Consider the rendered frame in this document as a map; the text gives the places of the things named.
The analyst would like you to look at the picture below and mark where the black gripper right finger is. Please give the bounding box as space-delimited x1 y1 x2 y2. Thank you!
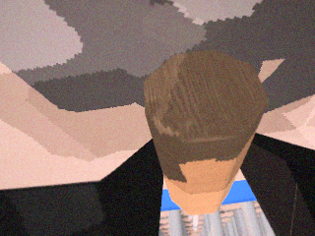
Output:
240 133 315 236

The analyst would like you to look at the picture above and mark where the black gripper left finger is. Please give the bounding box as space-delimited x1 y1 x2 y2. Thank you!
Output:
0 139 163 236

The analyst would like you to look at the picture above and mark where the blue flat strip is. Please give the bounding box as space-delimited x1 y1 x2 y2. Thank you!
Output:
161 180 257 211

